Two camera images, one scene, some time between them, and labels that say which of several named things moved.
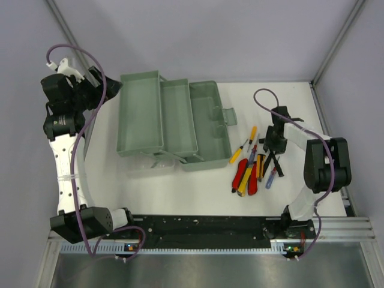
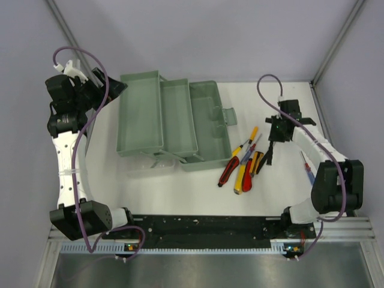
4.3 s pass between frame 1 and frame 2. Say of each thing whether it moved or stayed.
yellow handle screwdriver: stayed
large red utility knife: moved
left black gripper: stayed
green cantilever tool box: stayed
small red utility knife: moved
